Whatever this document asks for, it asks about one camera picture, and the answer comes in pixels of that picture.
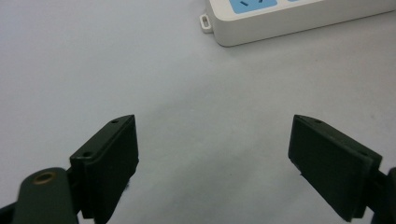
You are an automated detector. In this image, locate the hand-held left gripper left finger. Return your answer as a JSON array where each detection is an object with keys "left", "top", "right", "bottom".
[{"left": 68, "top": 114, "right": 140, "bottom": 224}]

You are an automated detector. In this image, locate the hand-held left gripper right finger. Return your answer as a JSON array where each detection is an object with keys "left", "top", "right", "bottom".
[{"left": 288, "top": 114, "right": 383, "bottom": 223}]

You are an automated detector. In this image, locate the white power strip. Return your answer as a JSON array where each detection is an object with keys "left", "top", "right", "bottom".
[{"left": 199, "top": 0, "right": 396, "bottom": 48}]

